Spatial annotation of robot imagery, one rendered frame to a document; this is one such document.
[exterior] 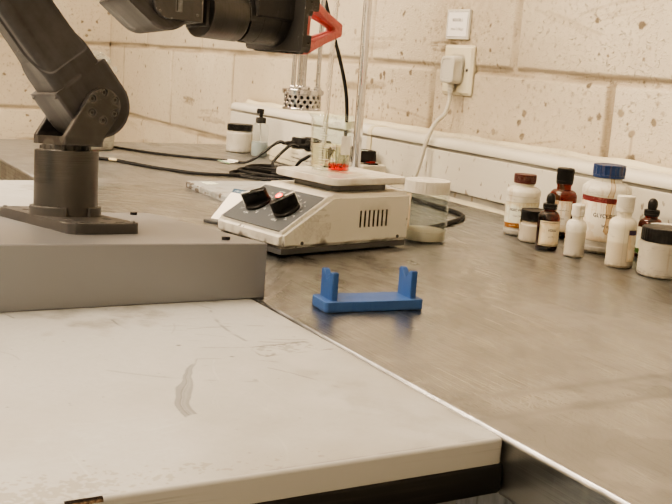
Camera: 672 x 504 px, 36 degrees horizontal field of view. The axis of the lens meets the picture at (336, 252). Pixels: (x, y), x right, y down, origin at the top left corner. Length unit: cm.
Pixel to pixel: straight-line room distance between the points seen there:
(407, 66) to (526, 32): 35
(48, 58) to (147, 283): 25
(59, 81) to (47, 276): 22
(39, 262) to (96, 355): 14
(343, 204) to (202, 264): 31
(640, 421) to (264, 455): 27
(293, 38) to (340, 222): 22
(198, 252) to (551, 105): 85
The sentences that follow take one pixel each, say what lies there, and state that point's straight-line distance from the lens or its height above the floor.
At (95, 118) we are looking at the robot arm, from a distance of 103.
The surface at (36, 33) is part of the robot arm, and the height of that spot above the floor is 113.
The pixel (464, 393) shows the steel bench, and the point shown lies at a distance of 73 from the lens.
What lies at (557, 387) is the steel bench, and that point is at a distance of 77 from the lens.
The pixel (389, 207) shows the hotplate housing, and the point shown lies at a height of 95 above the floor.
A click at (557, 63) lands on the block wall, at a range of 164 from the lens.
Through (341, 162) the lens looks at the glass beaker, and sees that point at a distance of 124.
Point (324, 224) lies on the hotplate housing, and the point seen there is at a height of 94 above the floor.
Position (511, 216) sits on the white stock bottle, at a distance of 145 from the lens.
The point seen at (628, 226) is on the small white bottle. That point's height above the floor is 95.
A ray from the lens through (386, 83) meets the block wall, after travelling 204.
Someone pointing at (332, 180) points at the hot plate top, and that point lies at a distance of 120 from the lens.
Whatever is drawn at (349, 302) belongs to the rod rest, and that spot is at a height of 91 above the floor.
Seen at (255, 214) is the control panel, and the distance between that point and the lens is 122.
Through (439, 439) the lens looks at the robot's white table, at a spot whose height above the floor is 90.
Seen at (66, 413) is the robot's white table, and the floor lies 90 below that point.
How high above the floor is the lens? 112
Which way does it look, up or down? 10 degrees down
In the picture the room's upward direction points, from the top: 4 degrees clockwise
